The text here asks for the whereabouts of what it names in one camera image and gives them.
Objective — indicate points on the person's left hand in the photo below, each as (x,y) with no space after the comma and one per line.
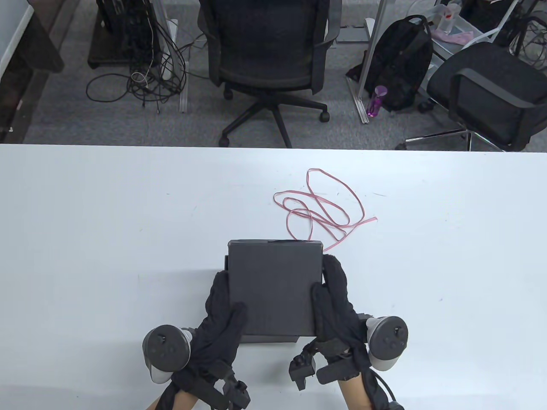
(218,324)

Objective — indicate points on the person's right hand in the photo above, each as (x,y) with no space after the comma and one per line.
(337,307)

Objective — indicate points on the black gift box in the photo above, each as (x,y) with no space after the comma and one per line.
(269,339)

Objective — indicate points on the black gift box lid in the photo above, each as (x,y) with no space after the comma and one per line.
(273,286)

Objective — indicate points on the pink ribbon bow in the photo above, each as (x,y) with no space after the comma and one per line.
(318,199)

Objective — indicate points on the person's right forearm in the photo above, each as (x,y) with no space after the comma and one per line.
(354,393)

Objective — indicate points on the person's left forearm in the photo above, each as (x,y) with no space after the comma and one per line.
(179,399)

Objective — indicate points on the grey left hand controller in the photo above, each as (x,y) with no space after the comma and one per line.
(164,348)

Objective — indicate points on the grey hand controller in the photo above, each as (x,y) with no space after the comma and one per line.
(389,341)
(164,348)

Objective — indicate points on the grey right hand controller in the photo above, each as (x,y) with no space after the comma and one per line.
(389,341)

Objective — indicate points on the purple water bottle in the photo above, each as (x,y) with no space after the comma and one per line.
(376,100)

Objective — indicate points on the black backpack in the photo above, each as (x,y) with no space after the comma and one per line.
(401,60)

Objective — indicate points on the black chair with grey armrests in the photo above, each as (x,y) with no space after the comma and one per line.
(487,85)

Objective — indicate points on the black mesh office chair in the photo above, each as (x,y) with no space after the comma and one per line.
(269,47)

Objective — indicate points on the white power strip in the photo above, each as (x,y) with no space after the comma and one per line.
(170,42)

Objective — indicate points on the pink cloth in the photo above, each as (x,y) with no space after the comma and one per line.
(453,37)

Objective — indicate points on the black computer tower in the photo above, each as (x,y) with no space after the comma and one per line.
(124,34)

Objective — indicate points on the clear plastic bin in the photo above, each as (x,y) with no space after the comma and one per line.
(459,25)

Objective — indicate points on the dark side desk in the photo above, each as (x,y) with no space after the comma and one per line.
(30,64)

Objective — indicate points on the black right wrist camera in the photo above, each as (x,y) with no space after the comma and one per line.
(305,367)

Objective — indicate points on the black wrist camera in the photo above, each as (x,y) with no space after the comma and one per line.
(305,367)
(230,393)

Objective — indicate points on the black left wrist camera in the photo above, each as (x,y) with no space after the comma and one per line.
(230,393)

